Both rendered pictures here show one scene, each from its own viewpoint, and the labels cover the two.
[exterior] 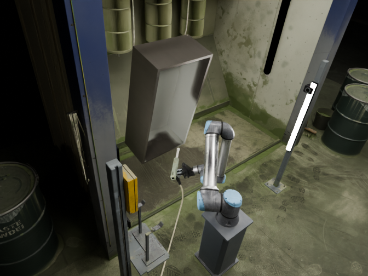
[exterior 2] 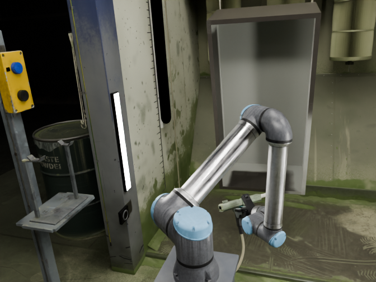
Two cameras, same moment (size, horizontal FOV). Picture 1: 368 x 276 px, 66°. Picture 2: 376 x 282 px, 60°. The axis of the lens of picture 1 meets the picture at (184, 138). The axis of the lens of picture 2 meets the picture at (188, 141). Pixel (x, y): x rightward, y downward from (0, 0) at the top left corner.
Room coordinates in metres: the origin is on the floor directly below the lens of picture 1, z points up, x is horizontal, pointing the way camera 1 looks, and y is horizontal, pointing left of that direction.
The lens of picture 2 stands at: (0.92, -1.37, 1.59)
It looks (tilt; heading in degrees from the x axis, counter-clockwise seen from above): 19 degrees down; 61
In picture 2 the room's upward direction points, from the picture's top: 4 degrees counter-clockwise
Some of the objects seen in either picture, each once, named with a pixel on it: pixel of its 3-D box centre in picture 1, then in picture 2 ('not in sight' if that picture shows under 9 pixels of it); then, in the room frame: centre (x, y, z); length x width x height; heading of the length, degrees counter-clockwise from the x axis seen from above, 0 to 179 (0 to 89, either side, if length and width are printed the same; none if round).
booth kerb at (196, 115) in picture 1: (164, 128); (329, 192); (3.30, 0.30, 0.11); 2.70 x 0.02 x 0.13; 132
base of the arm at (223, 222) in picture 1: (228, 213); (195, 263); (1.45, -0.42, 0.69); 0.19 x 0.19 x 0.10
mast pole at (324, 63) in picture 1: (296, 133); not in sight; (2.47, -1.19, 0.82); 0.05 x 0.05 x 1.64; 42
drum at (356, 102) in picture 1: (352, 120); not in sight; (3.46, -2.37, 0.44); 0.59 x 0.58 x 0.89; 146
